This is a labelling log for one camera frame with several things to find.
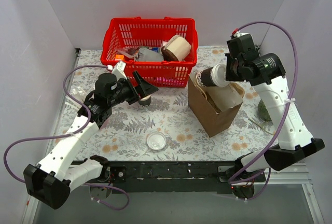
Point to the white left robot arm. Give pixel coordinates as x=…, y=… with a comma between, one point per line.
x=64, y=151

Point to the grey crumpled pouch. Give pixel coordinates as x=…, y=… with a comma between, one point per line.
x=147, y=55

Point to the brown paper bag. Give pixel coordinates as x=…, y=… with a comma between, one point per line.
x=229, y=100

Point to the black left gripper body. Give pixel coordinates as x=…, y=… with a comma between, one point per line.
x=134, y=92

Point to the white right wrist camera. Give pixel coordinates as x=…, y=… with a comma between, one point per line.
x=237, y=33

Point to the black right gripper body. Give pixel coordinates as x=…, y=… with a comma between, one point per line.
x=232, y=69

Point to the black paper coffee cup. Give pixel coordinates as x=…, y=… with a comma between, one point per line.
x=204, y=78

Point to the clear plastic snack packet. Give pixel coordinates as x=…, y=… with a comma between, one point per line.
x=130, y=54

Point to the orange snack box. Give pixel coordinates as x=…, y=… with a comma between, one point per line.
x=119, y=57

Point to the red plastic shopping basket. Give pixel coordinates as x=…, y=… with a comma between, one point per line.
x=152, y=34

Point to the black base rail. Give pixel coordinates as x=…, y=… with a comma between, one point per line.
x=168, y=176

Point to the green melon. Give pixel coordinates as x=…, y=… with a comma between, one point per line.
x=262, y=111

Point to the pink cup of straws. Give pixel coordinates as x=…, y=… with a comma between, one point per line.
x=77, y=93

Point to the white plastic cup lid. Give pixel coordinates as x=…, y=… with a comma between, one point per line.
x=156, y=141

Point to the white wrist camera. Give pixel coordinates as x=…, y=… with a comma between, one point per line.
x=118, y=70
x=237, y=33

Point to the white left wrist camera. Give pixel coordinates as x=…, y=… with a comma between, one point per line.
x=118, y=70

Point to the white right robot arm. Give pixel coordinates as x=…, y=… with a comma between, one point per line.
x=266, y=75

